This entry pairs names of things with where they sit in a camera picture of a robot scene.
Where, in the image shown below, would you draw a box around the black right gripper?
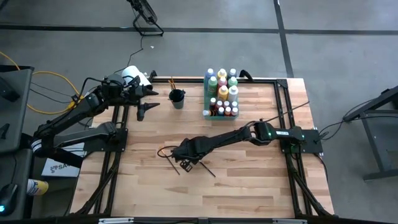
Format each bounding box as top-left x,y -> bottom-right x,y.
170,136 -> 206,174

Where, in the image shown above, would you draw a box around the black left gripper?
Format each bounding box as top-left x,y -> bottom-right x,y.
126,75 -> 161,122

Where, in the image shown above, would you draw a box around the black paintbrush orange bristles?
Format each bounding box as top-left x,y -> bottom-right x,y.
159,148 -> 181,176

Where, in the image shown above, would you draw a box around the dark green cup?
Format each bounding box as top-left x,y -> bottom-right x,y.
169,88 -> 187,110

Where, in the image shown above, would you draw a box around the large white paint bottle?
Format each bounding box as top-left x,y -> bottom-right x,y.
227,85 -> 239,103

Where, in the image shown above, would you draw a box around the teal translucent plastic bin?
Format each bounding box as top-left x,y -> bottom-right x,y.
203,76 -> 239,121

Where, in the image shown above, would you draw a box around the yellow black power plug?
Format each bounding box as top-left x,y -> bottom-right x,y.
67,95 -> 85,110

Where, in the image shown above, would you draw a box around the black floor fan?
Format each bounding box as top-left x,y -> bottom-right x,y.
126,0 -> 165,37

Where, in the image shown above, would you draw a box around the black diagonal beam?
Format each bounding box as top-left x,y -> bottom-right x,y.
20,133 -> 91,169

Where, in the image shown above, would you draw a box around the white paper sheet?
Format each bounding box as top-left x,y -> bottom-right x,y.
41,142 -> 87,178

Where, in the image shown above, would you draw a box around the grey desk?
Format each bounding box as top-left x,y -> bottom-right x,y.
0,65 -> 35,155

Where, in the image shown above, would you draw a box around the yellow white can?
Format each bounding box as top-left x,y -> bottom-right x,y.
26,179 -> 50,197

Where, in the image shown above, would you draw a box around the black device on desk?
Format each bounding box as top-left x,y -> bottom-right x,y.
0,77 -> 21,103

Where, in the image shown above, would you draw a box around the dark low desk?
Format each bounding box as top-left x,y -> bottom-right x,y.
0,149 -> 34,220

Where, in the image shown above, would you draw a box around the black computer mouse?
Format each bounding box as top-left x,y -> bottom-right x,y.
0,183 -> 18,217

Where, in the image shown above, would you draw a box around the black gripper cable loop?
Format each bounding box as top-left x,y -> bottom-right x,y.
156,145 -> 178,159

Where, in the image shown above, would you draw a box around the black fan cable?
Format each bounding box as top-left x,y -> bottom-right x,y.
112,34 -> 144,77

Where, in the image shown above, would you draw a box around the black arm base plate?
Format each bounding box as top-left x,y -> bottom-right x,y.
278,129 -> 324,155
83,129 -> 129,153

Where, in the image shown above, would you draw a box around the silver metal bracket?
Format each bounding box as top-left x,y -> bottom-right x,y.
98,217 -> 134,224
272,218 -> 308,224

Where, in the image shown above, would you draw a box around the yellow extension cable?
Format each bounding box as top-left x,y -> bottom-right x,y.
0,51 -> 82,115

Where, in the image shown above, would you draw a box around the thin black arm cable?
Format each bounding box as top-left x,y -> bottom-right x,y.
260,100 -> 311,124

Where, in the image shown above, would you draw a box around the black metal desk frame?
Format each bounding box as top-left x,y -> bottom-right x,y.
341,85 -> 398,182

